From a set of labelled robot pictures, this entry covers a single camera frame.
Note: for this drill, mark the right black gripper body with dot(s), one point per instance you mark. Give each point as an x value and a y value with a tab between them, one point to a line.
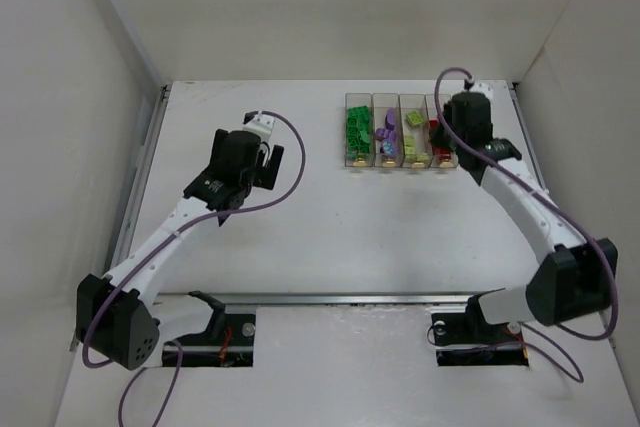
445	128

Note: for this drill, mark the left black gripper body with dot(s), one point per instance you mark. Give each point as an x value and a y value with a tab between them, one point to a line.
272	167

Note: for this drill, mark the light green lego brick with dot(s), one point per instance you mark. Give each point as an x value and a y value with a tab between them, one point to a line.
414	119

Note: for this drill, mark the pale green lego brick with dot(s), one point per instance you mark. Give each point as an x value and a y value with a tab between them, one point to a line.
409	145

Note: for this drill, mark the small purple lego brick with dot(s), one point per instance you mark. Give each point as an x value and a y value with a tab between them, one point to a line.
390	119

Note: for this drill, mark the purple flower lego piece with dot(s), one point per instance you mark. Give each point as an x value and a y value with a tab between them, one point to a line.
388	149

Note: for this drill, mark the purple rounded lego brick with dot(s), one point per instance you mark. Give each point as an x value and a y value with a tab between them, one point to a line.
383	133

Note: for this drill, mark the long green lego brick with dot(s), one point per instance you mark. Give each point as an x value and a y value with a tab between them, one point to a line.
358	115

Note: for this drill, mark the green lego plate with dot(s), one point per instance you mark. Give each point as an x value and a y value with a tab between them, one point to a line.
357	141

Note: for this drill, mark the red flower lego piece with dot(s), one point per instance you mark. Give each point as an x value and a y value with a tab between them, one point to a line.
442	154

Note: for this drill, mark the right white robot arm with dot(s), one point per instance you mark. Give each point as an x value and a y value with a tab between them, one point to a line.
575	276

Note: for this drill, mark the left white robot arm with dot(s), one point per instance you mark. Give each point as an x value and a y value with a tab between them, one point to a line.
118	320

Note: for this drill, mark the clear container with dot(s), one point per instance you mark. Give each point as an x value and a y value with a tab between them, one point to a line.
422	159
358	99
381	103
432	115

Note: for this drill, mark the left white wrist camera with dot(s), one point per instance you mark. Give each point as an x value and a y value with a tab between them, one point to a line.
260	124

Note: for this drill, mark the aluminium rail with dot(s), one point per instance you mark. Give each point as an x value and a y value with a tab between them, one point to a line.
307	299

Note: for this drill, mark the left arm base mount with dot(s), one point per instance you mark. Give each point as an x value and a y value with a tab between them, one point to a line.
198	330

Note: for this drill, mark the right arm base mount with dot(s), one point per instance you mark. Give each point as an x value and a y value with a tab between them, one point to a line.
464	339

